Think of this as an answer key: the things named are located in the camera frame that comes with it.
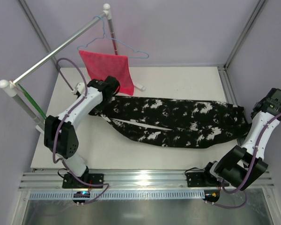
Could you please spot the silver white clothes rack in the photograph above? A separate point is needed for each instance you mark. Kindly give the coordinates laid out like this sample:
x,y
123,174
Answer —
x,y
10,87

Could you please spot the aluminium side rail frame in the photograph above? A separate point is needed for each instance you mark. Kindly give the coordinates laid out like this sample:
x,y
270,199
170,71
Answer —
x,y
227,79

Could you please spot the black white tie-dye trousers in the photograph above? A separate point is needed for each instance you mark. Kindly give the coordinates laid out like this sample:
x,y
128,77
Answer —
x,y
175,123

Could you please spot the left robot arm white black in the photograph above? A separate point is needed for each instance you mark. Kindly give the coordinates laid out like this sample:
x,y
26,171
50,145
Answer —
x,y
60,131

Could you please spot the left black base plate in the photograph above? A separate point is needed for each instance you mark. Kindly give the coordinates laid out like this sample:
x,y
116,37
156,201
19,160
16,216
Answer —
x,y
69,182

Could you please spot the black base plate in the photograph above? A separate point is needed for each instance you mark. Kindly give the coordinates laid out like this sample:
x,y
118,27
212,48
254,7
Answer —
x,y
69,182
197,179

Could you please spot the blue wire hanger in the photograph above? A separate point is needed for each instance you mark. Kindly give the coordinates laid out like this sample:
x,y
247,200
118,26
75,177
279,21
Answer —
x,y
114,41

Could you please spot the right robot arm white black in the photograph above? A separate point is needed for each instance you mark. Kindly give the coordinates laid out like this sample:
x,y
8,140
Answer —
x,y
242,165

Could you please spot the green plastic hanger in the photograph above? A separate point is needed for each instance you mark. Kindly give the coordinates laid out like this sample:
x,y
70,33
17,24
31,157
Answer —
x,y
33,102

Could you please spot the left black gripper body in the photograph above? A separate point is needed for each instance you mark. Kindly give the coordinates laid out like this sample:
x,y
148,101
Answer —
x,y
114,92

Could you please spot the perforated cable duct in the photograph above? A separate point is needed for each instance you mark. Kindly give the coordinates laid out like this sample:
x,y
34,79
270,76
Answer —
x,y
118,195

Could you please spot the red cloth towel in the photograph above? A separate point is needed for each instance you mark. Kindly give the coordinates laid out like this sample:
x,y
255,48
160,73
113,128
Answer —
x,y
100,66

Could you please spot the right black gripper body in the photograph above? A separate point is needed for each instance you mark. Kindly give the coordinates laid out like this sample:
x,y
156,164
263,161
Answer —
x,y
256,108

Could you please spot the aluminium front rail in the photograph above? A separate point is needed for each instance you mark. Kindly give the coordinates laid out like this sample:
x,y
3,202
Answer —
x,y
45,179

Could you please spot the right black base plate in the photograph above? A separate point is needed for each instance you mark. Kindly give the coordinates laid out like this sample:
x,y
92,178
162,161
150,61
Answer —
x,y
197,179

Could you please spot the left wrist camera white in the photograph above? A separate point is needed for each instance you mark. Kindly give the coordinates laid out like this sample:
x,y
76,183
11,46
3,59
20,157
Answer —
x,y
79,89

